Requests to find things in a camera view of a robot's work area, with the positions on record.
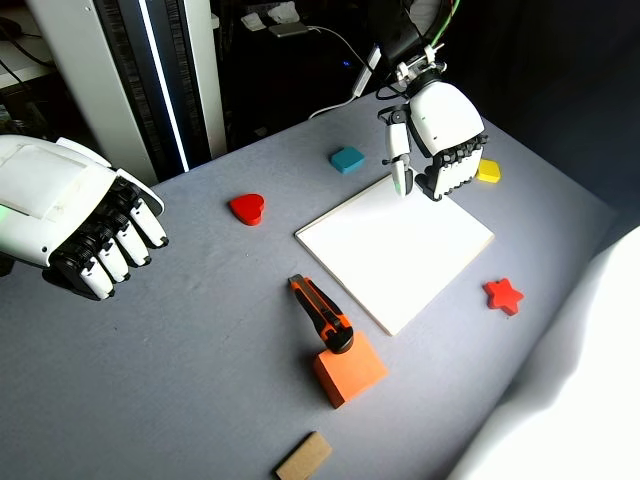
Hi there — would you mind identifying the grey power adapter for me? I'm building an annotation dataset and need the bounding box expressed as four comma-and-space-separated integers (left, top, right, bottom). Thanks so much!
268, 22, 311, 39

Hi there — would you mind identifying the grey table cloth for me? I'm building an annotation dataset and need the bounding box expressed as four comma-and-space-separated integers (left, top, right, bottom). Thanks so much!
0, 92, 619, 480

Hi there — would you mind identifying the white padded barrier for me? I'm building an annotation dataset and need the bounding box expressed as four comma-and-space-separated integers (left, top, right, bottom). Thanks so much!
447, 229, 640, 480

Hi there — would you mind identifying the orange rectangular block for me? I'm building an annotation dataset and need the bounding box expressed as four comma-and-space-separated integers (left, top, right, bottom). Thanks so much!
313, 332, 390, 410

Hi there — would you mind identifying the orange black utility knife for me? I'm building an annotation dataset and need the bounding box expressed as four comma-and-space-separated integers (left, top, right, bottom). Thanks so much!
288, 274, 355, 355

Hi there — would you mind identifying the blue square block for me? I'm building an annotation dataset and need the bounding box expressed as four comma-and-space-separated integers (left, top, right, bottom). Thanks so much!
329, 146, 366, 175

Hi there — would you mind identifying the brown wooden block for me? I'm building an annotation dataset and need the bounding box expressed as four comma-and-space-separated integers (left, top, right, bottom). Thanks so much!
273, 431, 334, 480

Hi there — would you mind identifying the yellow block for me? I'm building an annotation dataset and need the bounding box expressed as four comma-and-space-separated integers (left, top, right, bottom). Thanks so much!
476, 158, 502, 184

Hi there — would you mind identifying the white square cutting board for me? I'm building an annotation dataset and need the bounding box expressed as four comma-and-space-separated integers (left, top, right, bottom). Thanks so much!
293, 173, 496, 337

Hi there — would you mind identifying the white cable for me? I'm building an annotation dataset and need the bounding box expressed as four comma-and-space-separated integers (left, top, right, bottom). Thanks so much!
307, 24, 374, 121

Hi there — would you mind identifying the red star block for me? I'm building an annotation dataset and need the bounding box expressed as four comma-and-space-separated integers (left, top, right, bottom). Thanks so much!
482, 277, 526, 317

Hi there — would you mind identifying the white metal pillar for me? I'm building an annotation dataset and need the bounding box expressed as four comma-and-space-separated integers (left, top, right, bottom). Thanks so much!
27, 0, 229, 186

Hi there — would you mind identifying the red heart block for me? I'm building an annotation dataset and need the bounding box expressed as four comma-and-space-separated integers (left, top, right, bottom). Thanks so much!
229, 193, 266, 227

